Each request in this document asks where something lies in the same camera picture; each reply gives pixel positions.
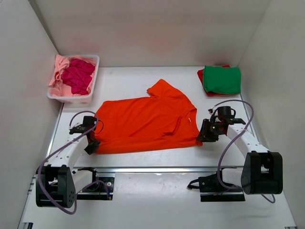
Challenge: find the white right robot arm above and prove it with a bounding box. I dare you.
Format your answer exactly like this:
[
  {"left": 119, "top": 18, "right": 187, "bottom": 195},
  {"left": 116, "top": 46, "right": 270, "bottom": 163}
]
[{"left": 196, "top": 106, "right": 283, "bottom": 195}]

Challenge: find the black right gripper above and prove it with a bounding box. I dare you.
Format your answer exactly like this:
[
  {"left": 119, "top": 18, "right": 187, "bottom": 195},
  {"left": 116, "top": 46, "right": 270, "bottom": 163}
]
[{"left": 196, "top": 119, "right": 224, "bottom": 142}]

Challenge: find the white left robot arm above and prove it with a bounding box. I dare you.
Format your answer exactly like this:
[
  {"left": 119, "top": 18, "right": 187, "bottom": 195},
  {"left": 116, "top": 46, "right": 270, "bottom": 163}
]
[{"left": 36, "top": 116, "right": 100, "bottom": 208}]

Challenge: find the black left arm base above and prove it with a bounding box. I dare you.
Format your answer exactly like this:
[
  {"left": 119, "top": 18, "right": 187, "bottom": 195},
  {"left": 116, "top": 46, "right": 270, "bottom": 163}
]
[{"left": 71, "top": 167, "right": 115, "bottom": 200}]

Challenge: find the folded green t-shirt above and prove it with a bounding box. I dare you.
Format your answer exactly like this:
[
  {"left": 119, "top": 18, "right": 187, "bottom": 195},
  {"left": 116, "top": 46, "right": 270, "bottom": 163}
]
[{"left": 202, "top": 66, "right": 242, "bottom": 94}]

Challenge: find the folded red t-shirt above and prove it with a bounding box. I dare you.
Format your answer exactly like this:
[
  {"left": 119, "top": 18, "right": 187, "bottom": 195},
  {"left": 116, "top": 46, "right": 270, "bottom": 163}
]
[{"left": 197, "top": 64, "right": 240, "bottom": 98}]

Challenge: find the white plastic basket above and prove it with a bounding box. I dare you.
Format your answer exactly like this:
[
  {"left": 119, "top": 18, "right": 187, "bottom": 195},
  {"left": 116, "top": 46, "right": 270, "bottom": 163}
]
[{"left": 47, "top": 54, "right": 100, "bottom": 104}]

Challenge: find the orange t-shirt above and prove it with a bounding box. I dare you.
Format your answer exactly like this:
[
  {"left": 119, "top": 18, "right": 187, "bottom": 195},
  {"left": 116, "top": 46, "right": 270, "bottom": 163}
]
[{"left": 95, "top": 79, "right": 202, "bottom": 154}]

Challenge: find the magenta t-shirt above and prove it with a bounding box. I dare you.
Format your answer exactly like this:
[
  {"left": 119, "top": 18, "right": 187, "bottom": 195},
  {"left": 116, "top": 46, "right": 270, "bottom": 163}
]
[{"left": 61, "top": 58, "right": 96, "bottom": 95}]

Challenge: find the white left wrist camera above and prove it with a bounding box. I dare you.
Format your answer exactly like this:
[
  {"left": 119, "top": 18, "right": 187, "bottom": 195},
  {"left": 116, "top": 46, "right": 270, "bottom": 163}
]
[{"left": 69, "top": 122, "right": 81, "bottom": 132}]

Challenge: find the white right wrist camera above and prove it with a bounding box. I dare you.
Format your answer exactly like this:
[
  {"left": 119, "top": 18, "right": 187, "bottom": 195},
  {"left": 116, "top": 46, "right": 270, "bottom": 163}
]
[{"left": 208, "top": 108, "right": 217, "bottom": 115}]

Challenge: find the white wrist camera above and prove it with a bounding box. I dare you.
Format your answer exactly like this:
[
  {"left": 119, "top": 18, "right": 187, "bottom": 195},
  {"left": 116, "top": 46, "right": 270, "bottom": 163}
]
[
  {"left": 208, "top": 108, "right": 217, "bottom": 115},
  {"left": 69, "top": 122, "right": 81, "bottom": 132}
]

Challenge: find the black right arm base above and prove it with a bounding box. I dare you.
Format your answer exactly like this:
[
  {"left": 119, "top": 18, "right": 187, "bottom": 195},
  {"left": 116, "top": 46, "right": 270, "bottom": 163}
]
[{"left": 186, "top": 167, "right": 245, "bottom": 203}]

